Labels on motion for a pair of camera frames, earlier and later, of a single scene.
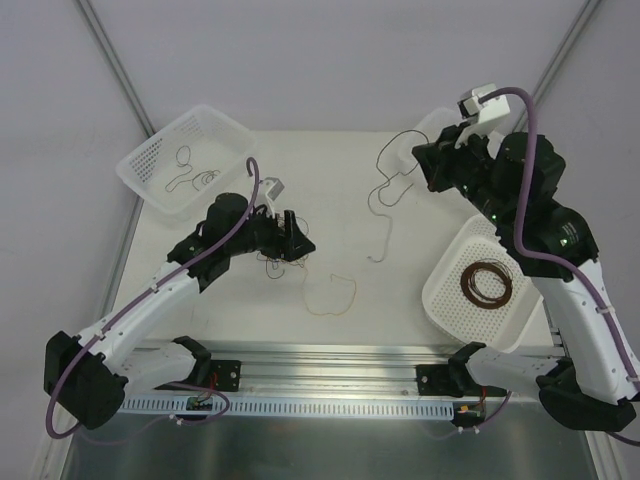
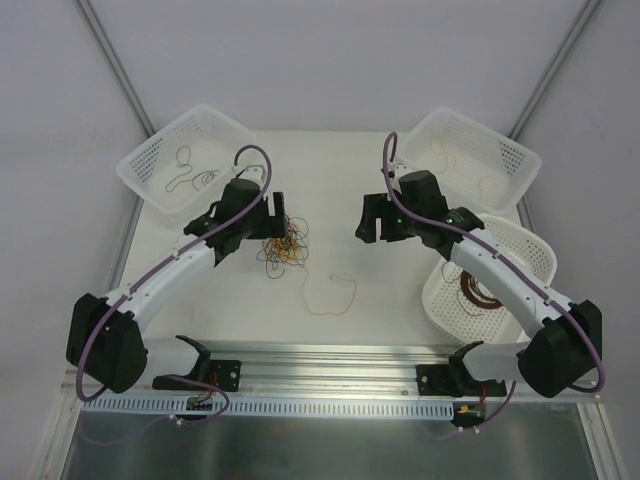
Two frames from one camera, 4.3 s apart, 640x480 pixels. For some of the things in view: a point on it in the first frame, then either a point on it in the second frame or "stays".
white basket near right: [476, 293] stays
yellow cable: [331, 280] stays
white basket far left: [186, 165] stays
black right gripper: [437, 163] → [377, 220]
